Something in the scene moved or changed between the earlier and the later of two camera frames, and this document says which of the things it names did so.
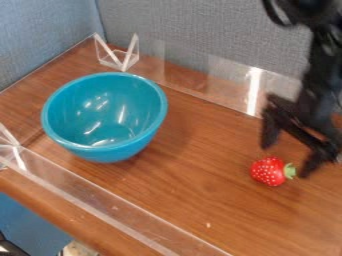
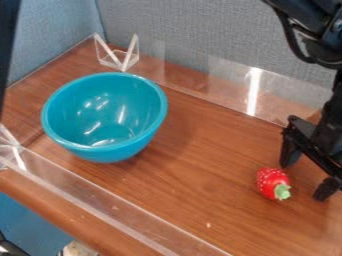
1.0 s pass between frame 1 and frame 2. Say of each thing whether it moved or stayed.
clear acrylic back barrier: stayed
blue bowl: stayed
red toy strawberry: moved
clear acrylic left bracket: stayed
